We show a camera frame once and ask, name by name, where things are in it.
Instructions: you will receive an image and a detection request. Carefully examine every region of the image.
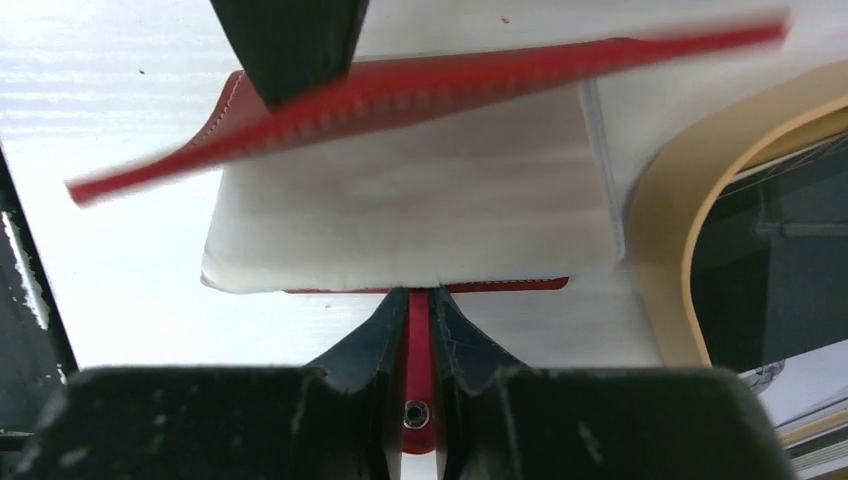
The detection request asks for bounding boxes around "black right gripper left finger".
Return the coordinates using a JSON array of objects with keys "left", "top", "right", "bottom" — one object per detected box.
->
[{"left": 13, "top": 289, "right": 409, "bottom": 479}]

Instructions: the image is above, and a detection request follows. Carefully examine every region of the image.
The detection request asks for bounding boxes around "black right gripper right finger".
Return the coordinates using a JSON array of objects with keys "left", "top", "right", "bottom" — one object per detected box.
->
[{"left": 428, "top": 289, "right": 779, "bottom": 479}]

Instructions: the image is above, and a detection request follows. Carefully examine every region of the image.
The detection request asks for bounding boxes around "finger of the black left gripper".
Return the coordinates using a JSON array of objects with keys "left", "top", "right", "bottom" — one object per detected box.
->
[{"left": 211, "top": 0, "right": 369, "bottom": 108}]

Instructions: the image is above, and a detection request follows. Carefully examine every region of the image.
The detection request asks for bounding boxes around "red leather card holder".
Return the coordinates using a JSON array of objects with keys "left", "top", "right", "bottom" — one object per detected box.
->
[{"left": 67, "top": 14, "right": 787, "bottom": 419}]

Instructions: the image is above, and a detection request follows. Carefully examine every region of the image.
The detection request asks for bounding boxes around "black card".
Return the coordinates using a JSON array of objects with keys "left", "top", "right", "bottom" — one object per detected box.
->
[{"left": 690, "top": 134, "right": 847, "bottom": 372}]

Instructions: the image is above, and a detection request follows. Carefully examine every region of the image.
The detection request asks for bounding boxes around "tan oval card tray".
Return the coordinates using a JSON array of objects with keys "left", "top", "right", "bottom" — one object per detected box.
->
[{"left": 627, "top": 61, "right": 847, "bottom": 366}]

